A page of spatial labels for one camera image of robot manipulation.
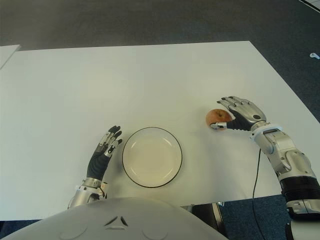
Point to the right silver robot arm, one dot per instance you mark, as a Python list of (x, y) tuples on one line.
[(287, 152)]

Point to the white plate with black rim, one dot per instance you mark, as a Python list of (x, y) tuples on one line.
[(152, 157)]

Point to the white side table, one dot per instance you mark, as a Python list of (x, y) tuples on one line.
[(6, 55)]

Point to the red yellow apple with sticker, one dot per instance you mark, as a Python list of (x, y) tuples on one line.
[(220, 116)]

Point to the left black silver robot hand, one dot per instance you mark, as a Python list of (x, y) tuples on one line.
[(96, 165)]

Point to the grey robot torso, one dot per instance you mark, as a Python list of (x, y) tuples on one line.
[(112, 225)]

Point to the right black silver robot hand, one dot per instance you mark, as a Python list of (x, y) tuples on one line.
[(247, 112)]

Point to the black table leg frame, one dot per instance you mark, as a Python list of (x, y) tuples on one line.
[(207, 215)]

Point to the small white floor object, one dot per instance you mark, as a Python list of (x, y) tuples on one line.
[(314, 56)]

